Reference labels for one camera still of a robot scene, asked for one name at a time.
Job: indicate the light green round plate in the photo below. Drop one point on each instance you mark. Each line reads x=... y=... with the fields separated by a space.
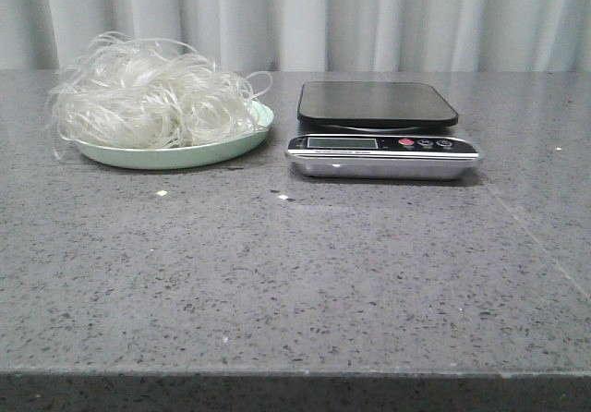
x=182 y=157

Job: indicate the white translucent vermicelli bundle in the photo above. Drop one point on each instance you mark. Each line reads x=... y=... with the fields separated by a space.
x=151 y=94

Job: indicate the black silver kitchen scale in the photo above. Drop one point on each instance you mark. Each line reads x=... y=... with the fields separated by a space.
x=371 y=129

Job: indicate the white pleated curtain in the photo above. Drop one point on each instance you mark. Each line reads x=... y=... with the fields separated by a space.
x=315 y=35

